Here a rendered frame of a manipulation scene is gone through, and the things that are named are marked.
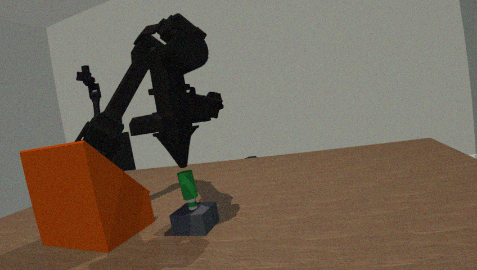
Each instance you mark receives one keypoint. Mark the white marker with green band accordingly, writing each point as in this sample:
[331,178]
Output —
[192,204]

